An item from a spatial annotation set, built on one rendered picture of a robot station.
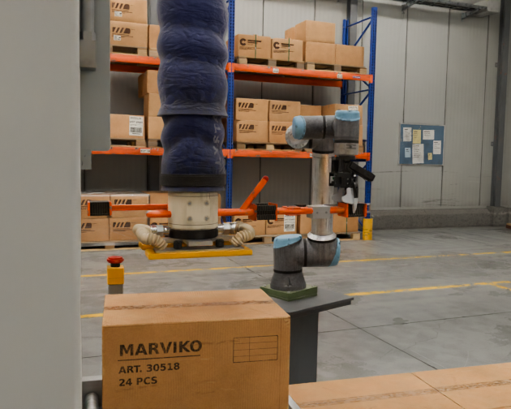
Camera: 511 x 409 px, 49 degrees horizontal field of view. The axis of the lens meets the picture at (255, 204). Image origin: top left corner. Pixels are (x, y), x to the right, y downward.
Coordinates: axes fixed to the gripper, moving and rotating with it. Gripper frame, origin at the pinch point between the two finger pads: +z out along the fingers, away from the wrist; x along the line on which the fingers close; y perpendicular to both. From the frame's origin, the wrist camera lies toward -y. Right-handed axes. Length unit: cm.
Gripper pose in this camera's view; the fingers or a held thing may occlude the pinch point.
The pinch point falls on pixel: (349, 209)
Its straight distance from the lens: 214.8
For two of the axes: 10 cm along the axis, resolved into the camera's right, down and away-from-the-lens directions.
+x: 2.8, 0.8, -9.6
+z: -0.2, 10.0, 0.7
